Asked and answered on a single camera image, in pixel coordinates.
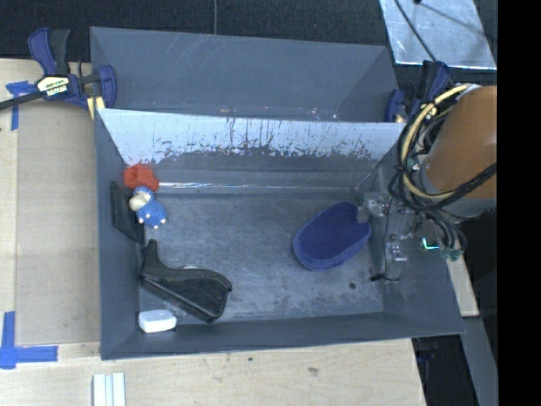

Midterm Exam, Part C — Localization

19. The black flat block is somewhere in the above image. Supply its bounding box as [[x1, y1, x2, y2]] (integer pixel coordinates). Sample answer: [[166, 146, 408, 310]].
[[109, 180, 146, 245]]

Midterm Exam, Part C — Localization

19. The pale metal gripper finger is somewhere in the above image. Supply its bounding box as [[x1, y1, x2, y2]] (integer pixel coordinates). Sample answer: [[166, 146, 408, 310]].
[[356, 202, 384, 224], [370, 242, 409, 282]]

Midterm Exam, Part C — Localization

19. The blue toy bear red hat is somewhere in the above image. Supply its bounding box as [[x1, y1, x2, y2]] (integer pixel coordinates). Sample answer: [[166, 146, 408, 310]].
[[123, 162, 169, 231]]

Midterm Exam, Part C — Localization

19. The grey metal bin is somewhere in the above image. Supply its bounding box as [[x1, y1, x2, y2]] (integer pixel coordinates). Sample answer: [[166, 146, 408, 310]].
[[88, 25, 467, 361]]

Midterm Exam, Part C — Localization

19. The blue oval bowl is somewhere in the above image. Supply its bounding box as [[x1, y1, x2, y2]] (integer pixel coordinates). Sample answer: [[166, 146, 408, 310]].
[[292, 200, 373, 272]]

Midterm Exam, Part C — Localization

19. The black curved wedge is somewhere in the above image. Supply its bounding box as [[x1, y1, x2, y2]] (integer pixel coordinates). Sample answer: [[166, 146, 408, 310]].
[[139, 239, 233, 325]]

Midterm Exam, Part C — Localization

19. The small white box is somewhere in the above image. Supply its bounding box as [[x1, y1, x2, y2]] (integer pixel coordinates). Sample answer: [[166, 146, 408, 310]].
[[137, 309, 178, 334]]

